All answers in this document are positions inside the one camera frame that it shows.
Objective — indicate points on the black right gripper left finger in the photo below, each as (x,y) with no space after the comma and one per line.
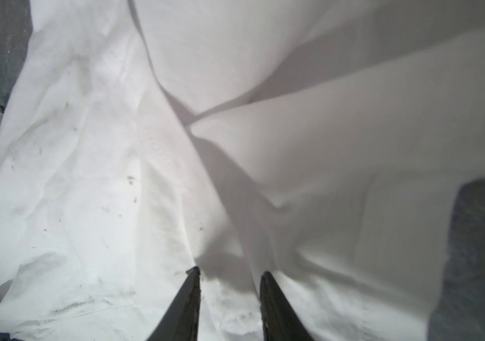
(181,319)

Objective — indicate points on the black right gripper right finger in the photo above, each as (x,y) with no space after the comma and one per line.
(279,320)

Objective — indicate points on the white tank top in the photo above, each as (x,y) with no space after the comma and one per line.
(320,143)

